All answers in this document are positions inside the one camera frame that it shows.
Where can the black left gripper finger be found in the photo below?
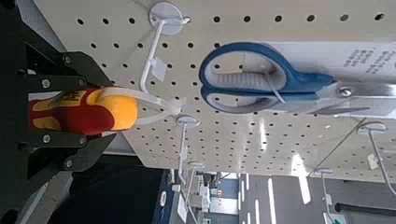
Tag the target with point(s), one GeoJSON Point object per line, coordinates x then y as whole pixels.
{"type": "Point", "coordinates": [77, 149]}
{"type": "Point", "coordinates": [77, 76]}

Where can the red and yellow screwdriver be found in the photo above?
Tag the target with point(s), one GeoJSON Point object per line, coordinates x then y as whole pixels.
{"type": "Point", "coordinates": [84, 112]}

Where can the white pegboard hook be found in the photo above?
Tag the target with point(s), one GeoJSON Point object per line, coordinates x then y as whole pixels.
{"type": "Point", "coordinates": [152, 53]}
{"type": "Point", "coordinates": [323, 172]}
{"type": "Point", "coordinates": [195, 165]}
{"type": "Point", "coordinates": [372, 128]}
{"type": "Point", "coordinates": [186, 122]}

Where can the beige perforated pegboard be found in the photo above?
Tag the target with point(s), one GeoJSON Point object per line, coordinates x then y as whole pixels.
{"type": "Point", "coordinates": [249, 149]}

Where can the blue scissors on white card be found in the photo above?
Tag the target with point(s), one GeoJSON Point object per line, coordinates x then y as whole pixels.
{"type": "Point", "coordinates": [295, 81]}

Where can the black rod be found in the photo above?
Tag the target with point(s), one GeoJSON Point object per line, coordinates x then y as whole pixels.
{"type": "Point", "coordinates": [364, 209]}

